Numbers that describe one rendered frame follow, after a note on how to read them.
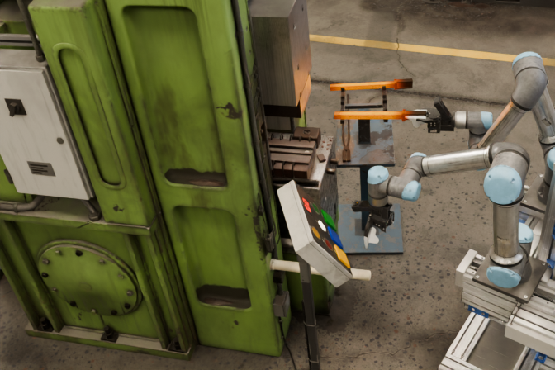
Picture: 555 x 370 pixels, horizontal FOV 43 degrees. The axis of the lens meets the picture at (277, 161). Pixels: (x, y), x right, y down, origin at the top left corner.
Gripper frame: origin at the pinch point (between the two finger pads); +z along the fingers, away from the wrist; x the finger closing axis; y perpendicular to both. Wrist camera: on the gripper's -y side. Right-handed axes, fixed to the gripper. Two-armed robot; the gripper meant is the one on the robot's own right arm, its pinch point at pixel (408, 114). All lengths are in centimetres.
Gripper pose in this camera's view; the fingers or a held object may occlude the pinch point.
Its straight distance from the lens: 312.9
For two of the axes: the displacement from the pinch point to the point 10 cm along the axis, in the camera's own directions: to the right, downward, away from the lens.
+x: 2.4, -6.4, 7.3
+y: 1.4, 7.6, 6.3
